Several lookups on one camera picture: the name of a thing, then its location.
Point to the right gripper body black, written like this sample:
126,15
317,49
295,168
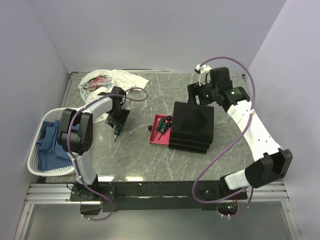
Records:
205,92

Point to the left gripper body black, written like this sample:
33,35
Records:
117,117

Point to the green stubby screwdriver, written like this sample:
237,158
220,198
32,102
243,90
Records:
117,131

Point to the black drawer cabinet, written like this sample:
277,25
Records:
192,128

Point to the green long screwdriver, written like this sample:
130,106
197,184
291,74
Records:
159,125

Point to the pink bottom drawer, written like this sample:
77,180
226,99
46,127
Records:
164,140

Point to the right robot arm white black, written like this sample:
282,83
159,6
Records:
271,161

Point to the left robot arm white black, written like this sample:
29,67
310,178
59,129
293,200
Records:
75,133

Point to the white floral t-shirt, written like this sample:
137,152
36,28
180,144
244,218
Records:
102,81

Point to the white laundry basket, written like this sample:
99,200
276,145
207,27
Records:
32,163

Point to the blue checked shirt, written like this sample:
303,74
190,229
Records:
51,155

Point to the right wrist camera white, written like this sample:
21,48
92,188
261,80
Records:
202,70

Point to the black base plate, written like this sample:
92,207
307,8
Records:
152,195

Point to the aluminium rail frame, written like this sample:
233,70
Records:
58,193

